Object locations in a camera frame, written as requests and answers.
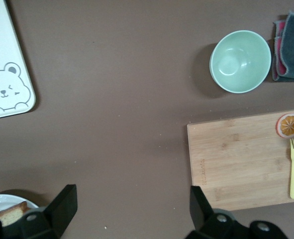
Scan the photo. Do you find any cream bear print tray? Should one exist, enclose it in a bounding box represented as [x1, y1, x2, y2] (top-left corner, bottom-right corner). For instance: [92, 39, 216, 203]
[0, 0, 36, 121]

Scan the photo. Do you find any pink cloth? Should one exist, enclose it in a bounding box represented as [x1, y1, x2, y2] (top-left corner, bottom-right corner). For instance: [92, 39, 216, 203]
[273, 20, 291, 78]

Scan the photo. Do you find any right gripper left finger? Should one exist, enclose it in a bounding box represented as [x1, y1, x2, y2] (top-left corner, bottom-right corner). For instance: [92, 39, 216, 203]
[0, 184, 78, 239]

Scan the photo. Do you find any plain brown bread slice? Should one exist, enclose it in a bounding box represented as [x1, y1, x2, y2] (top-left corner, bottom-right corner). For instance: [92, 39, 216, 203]
[0, 201, 30, 227]

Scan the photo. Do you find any wooden cutting board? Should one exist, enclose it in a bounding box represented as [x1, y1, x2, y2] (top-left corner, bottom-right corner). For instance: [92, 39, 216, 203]
[187, 109, 294, 212]

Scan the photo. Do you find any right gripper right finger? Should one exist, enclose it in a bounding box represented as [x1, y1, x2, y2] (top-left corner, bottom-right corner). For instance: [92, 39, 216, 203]
[184, 185, 289, 239]

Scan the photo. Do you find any pale green bowl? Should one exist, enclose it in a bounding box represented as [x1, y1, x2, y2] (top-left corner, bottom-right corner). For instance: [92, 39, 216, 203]
[209, 30, 272, 94]

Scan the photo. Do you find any halved orange slice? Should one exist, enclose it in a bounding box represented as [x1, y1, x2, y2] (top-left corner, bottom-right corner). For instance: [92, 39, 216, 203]
[275, 113, 294, 138]

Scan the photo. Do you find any white round plate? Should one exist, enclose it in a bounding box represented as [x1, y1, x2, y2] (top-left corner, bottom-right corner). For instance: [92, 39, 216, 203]
[0, 194, 40, 220]

